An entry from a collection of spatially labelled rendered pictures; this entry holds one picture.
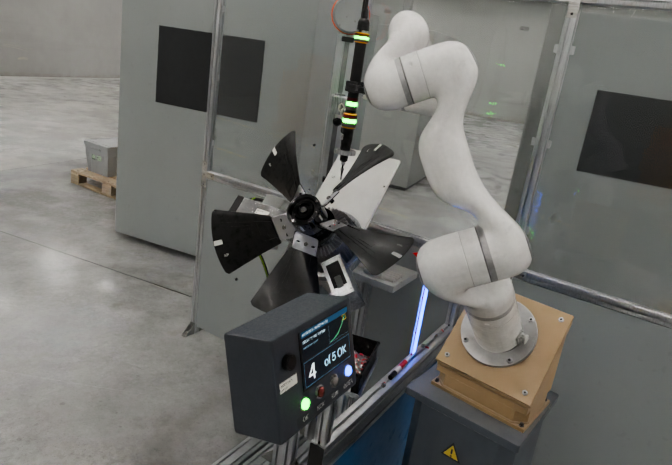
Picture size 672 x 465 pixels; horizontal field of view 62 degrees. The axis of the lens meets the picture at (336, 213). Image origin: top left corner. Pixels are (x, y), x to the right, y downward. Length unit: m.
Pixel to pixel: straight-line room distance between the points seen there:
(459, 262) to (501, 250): 0.08
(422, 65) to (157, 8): 3.47
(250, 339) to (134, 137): 3.76
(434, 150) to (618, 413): 1.61
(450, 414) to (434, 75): 0.82
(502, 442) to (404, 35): 0.94
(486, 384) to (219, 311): 2.12
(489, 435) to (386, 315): 1.30
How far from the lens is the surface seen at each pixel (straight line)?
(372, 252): 1.71
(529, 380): 1.46
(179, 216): 4.49
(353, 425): 1.49
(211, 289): 3.31
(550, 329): 1.51
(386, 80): 1.14
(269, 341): 0.96
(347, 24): 2.43
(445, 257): 1.14
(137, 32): 4.57
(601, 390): 2.47
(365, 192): 2.12
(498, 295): 1.28
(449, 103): 1.14
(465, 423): 1.47
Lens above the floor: 1.73
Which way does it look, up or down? 16 degrees down
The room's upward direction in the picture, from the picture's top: 8 degrees clockwise
